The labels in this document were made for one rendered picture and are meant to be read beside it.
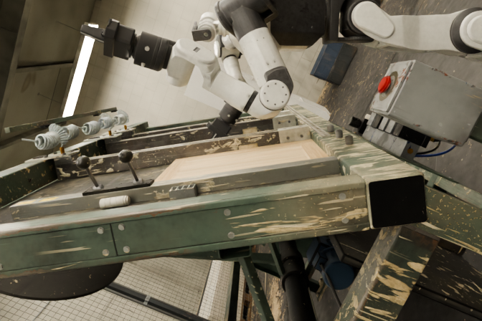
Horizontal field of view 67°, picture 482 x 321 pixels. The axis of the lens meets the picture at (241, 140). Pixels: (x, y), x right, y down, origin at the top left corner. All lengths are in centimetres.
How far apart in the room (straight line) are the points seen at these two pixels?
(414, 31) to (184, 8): 570
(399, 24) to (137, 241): 99
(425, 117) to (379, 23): 52
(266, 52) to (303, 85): 567
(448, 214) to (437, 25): 69
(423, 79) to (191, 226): 56
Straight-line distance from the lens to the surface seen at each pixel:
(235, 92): 95
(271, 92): 94
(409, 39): 132
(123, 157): 102
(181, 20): 678
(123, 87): 716
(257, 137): 149
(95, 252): 90
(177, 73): 100
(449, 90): 83
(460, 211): 90
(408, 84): 80
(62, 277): 200
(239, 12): 104
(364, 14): 126
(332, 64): 563
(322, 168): 103
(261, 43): 100
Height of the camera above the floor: 120
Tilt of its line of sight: 2 degrees down
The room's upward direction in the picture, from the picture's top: 67 degrees counter-clockwise
